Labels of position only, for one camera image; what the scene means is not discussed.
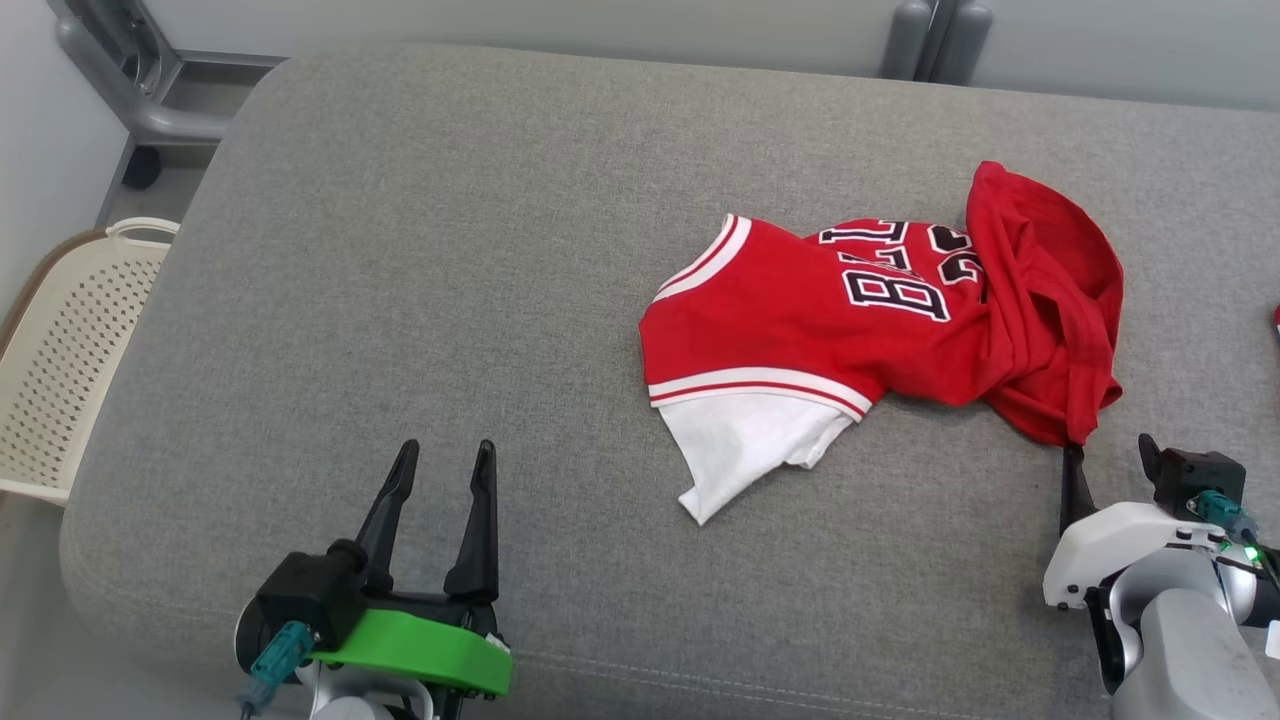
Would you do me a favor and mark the red white jersey number 23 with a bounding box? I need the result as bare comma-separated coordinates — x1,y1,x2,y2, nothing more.
638,160,1127,528

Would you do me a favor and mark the grey vertical partition post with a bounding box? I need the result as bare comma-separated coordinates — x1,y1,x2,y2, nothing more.
879,0,995,87

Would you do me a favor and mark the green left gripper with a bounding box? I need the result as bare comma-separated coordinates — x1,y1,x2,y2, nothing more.
309,438,514,700

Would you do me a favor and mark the grey metal wheeled stand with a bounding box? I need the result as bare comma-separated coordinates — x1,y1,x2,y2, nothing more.
45,0,293,193

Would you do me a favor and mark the cream perforated laundry basket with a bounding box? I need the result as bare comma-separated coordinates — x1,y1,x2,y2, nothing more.
0,216,182,507

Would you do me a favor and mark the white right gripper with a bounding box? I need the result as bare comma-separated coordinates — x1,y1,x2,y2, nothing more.
1042,432,1227,612

